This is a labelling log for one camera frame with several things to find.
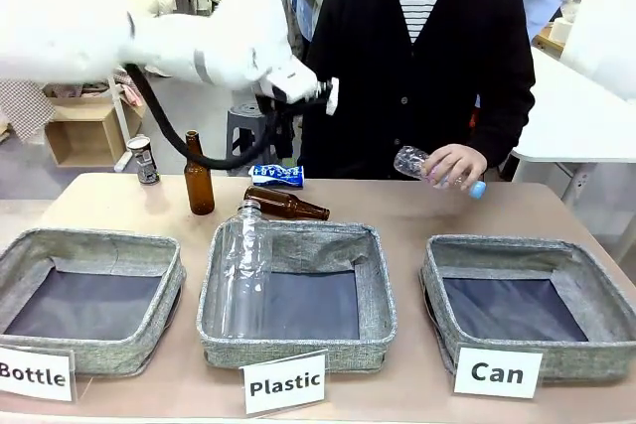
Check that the large clear plastic bottle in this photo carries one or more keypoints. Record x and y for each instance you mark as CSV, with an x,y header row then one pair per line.
x,y
246,270

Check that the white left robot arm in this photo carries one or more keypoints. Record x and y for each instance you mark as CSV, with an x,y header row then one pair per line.
x,y
199,42

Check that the white sign reading Bottle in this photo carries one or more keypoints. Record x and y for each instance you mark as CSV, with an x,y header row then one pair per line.
x,y
35,374

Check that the grey fabric basket bottle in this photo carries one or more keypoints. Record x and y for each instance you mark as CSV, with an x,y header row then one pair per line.
x,y
149,255

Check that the grey fabric basket can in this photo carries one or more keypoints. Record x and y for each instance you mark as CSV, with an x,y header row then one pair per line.
x,y
596,270

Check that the open wooden box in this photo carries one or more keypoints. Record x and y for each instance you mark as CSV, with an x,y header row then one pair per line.
x,y
79,136

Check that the checkered cloth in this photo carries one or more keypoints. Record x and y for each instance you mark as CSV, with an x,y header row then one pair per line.
x,y
25,108

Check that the grey printed drink can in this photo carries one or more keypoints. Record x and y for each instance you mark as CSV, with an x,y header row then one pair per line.
x,y
144,161

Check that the white sign reading Can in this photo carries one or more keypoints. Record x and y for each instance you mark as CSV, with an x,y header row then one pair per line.
x,y
497,372

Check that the white side table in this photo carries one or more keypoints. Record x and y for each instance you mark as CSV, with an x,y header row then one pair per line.
x,y
571,116

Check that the person's left forearm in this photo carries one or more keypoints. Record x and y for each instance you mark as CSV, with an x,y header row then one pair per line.
x,y
507,116

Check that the person in black cardigan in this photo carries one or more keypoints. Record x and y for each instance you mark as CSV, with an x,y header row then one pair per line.
x,y
397,96

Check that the grey fabric basket plastic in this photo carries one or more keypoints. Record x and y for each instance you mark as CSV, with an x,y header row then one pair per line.
x,y
372,265

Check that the white sign reading Plastic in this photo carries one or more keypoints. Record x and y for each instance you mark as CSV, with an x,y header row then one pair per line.
x,y
284,383

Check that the person's left hand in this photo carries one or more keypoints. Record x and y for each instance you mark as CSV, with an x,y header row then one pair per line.
x,y
459,163

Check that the white paper roll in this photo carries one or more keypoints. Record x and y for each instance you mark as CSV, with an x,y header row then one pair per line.
x,y
564,31

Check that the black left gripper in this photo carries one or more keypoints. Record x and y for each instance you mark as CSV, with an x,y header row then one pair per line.
x,y
284,131

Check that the crushed blue white can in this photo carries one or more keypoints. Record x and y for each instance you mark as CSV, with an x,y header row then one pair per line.
x,y
275,177

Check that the grey plastic stool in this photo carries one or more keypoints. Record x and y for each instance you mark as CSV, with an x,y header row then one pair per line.
x,y
246,118

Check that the small clear plastic bottle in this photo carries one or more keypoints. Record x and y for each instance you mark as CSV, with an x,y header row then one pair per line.
x,y
410,162

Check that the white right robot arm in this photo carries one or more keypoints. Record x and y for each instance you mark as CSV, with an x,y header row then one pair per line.
x,y
603,22

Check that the brown glass bottle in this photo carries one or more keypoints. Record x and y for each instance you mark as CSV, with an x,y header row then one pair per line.
x,y
199,185
283,203

